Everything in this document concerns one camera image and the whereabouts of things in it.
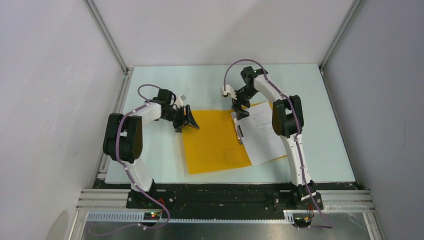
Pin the right controller board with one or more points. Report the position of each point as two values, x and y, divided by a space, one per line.
302 222

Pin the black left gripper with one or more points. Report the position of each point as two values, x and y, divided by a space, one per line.
178 126

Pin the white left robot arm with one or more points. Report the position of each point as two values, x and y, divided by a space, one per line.
123 138

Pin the controller board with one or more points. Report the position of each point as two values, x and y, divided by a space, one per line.
152 216
302 222

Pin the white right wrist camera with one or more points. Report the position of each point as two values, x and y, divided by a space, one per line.
228 91

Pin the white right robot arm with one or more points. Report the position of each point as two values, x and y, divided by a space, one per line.
287 122

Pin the front aluminium rail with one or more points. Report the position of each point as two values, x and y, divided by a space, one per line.
109 205

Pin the aluminium frame rail right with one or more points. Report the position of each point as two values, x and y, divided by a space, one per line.
344 27

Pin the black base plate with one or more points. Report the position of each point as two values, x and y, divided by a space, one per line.
207 194

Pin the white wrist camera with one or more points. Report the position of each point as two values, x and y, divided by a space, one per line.
228 91
181 100

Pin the aluminium frame rail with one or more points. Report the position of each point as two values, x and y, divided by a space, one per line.
106 34
344 27

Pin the aluminium frame rail left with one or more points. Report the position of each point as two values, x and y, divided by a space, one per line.
106 34

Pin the metal folder clip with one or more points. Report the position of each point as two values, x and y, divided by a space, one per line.
238 131

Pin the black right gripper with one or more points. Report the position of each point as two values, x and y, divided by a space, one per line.
237 107

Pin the yellow plastic folder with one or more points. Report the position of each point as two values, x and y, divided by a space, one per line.
213 147

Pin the left controller board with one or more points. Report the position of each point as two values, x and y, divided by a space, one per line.
152 216

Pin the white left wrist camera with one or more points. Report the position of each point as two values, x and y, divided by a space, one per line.
181 100

